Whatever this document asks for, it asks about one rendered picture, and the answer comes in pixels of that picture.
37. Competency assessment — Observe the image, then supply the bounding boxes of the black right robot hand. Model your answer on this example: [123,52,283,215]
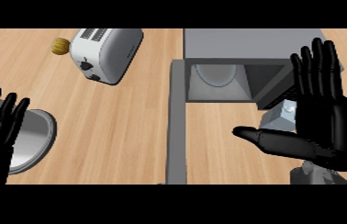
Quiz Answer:
[231,37,347,173]

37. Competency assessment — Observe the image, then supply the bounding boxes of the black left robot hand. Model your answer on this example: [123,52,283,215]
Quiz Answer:
[0,87,30,185]

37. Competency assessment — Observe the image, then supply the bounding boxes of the pale blue milk carton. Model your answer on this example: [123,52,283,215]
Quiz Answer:
[258,99,299,133]

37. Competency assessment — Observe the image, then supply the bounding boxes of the grey microwave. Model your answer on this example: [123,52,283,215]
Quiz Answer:
[182,28,345,111]

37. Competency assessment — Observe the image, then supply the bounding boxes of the round silver metal pan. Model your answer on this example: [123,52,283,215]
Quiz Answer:
[7,108,57,175]

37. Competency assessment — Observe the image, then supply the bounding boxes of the small yellow round fruit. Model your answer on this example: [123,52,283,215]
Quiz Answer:
[50,38,72,56]

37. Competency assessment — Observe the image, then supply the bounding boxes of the white toaster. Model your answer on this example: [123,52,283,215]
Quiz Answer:
[69,28,144,86]

